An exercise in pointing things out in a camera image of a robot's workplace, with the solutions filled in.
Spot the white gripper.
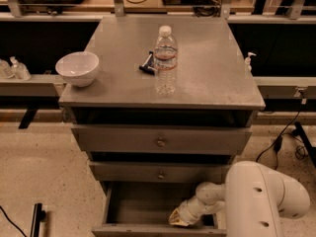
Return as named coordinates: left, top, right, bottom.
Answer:
left=169, top=196, right=207, bottom=227

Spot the grey bottom drawer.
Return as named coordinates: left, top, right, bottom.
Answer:
left=92, top=182, right=226, bottom=237

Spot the grey drawer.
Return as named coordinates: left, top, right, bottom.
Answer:
left=89, top=162, right=229, bottom=184
left=92, top=182, right=226, bottom=237
left=71, top=124, right=252, bottom=155

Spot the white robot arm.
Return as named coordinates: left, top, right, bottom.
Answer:
left=169, top=161, right=310, bottom=237

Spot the grey middle drawer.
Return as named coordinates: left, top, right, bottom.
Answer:
left=89, top=162, right=229, bottom=184

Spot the grey drawer cabinet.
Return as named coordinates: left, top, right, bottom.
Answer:
left=58, top=15, right=267, bottom=196

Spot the grey top drawer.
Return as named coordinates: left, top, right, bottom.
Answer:
left=71, top=124, right=252, bottom=155

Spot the black stand foot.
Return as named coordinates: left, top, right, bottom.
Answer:
left=30, top=203, right=46, bottom=237

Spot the black table leg right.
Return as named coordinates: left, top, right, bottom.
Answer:
left=293, top=121, right=316, bottom=168

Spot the black and white razor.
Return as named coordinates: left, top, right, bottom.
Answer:
left=138, top=51, right=155, bottom=75

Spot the clear plastic water bottle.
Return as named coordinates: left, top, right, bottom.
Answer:
left=153, top=26, right=178, bottom=97

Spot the small white pump bottle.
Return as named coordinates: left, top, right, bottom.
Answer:
left=245, top=52, right=257, bottom=71

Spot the white bowl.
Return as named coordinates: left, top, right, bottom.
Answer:
left=55, top=51, right=100, bottom=87

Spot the clear sanitizer bottle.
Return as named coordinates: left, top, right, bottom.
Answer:
left=10, top=56, right=31, bottom=80

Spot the clear bottle at left edge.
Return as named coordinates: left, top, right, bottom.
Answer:
left=0, top=59, right=14, bottom=79

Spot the black power cable on floor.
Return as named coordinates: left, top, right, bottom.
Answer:
left=255, top=97, right=308, bottom=171

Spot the black cable bottom left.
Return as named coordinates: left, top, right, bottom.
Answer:
left=0, top=205, right=27, bottom=237

